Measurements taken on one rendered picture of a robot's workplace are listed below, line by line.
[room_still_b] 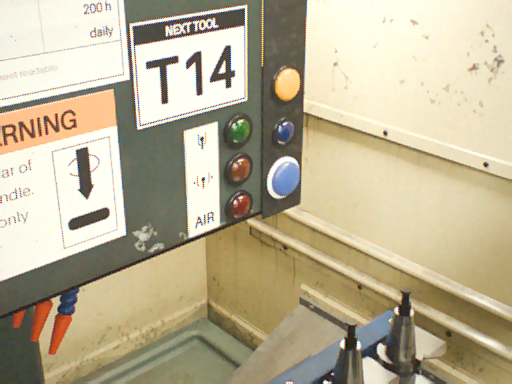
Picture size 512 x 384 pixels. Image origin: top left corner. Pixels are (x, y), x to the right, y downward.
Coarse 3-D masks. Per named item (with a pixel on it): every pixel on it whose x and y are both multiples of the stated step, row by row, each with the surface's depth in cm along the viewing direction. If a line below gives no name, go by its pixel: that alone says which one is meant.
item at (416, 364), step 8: (416, 344) 102; (416, 352) 100; (376, 360) 101; (384, 360) 98; (392, 360) 98; (416, 360) 99; (392, 368) 98; (400, 368) 97; (408, 368) 97; (416, 368) 99; (400, 376) 98; (408, 376) 98
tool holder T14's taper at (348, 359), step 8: (344, 352) 90; (352, 352) 90; (360, 352) 90; (336, 360) 92; (344, 360) 90; (352, 360) 90; (360, 360) 91; (336, 368) 92; (344, 368) 90; (352, 368) 90; (360, 368) 91; (336, 376) 92; (344, 376) 91; (352, 376) 90; (360, 376) 91
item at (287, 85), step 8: (288, 72) 55; (296, 72) 56; (280, 80) 55; (288, 80) 55; (296, 80) 56; (280, 88) 55; (288, 88) 55; (296, 88) 56; (280, 96) 55; (288, 96) 56
